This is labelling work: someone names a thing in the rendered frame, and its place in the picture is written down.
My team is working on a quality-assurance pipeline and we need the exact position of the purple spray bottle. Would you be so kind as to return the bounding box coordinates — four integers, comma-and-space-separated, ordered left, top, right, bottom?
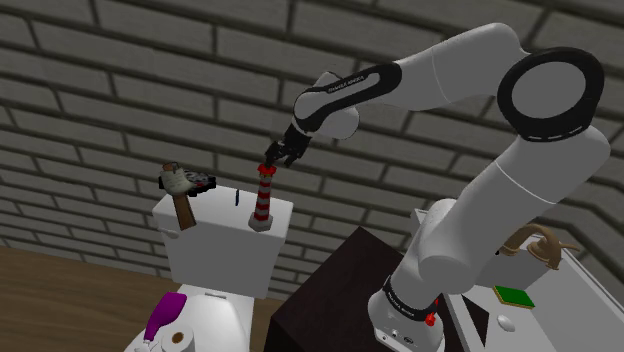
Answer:
141, 291, 189, 348

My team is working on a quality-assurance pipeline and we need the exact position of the brown-handled hammer with beige head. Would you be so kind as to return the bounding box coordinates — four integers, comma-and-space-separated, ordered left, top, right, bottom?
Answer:
160, 162, 199, 232

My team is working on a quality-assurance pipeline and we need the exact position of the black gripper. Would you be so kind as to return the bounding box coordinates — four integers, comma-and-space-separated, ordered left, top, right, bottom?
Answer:
264, 122, 313, 169

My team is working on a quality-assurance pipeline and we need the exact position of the green sponge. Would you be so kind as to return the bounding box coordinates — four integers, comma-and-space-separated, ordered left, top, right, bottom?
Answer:
492, 284, 536, 310

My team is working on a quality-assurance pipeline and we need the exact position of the white sink counter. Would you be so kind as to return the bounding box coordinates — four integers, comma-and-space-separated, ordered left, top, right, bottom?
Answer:
413, 207, 624, 352

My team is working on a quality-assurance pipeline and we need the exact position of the brass faucet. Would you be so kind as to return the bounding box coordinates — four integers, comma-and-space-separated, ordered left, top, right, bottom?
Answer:
498, 223, 582, 271

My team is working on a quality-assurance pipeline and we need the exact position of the white toilet paper roll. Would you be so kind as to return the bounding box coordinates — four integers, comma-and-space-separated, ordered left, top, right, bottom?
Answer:
160, 325, 197, 352

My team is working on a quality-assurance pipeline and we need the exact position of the red and white lighthouse figure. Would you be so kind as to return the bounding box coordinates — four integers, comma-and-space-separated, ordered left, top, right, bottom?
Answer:
247, 163, 279, 233

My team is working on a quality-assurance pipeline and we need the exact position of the dark brown robot stand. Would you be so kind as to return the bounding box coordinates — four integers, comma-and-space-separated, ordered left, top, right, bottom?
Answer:
263, 225, 490, 352

